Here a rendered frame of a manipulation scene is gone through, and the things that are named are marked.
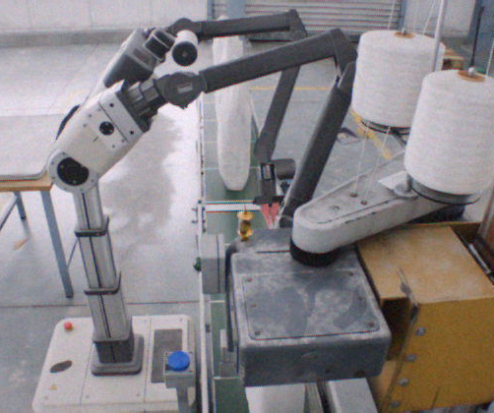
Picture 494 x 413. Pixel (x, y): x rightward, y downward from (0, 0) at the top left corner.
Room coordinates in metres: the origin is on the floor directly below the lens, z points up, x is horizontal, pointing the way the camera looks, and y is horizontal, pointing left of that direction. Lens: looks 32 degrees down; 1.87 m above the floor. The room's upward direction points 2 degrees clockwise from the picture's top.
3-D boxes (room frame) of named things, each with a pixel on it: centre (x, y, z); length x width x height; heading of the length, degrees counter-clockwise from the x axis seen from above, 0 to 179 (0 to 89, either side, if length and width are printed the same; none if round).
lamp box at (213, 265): (0.72, 0.08, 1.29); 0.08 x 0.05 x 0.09; 7
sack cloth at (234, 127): (2.76, 0.15, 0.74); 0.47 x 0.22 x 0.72; 5
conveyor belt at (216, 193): (3.48, 0.24, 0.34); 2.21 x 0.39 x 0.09; 7
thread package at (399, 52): (0.92, -0.27, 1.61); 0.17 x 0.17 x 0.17
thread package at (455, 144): (0.66, -0.30, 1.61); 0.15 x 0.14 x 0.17; 7
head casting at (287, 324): (0.63, -0.08, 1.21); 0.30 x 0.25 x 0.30; 7
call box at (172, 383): (0.84, 0.19, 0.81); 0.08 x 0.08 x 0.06; 7
